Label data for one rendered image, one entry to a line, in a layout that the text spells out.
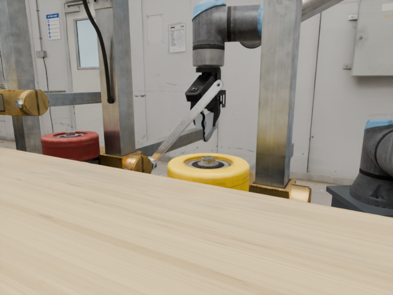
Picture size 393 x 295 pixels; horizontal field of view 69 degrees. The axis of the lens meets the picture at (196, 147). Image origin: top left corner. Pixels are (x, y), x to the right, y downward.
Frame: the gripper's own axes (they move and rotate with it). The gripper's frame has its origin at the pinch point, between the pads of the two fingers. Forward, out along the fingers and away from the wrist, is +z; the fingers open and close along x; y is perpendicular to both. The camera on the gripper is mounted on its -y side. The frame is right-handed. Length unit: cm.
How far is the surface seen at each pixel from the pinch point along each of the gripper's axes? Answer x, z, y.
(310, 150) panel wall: -6, 51, 230
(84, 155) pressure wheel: -3.9, -5.4, -46.4
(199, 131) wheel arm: -1.5, -2.8, -6.0
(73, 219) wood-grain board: -23, -7, -63
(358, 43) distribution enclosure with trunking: -38, -48, 209
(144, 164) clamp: -8.6, -2.9, -38.9
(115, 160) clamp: -5.2, -3.8, -41.7
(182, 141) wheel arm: -1.6, -1.8, -15.3
